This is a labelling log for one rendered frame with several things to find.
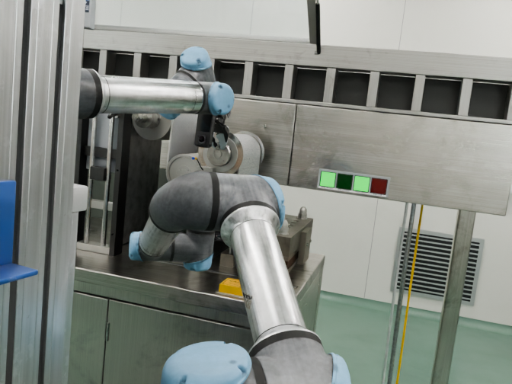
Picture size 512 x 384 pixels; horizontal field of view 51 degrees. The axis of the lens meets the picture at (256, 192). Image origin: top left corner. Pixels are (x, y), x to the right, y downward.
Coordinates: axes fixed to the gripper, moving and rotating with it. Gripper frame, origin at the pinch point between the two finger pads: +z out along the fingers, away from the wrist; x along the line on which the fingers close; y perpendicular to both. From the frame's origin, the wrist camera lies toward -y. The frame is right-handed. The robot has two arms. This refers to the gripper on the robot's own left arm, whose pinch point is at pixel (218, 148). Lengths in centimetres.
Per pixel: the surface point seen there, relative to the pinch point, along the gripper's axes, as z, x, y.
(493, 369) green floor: 229, -126, 27
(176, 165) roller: 8.3, 15.3, -2.9
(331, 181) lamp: 33.5, -30.7, 16.4
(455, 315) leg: 75, -81, -7
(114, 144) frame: -2.8, 32.0, -5.7
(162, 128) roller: 1.3, 21.4, 6.0
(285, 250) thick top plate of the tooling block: 18.3, -24.2, -21.1
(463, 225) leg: 54, -79, 19
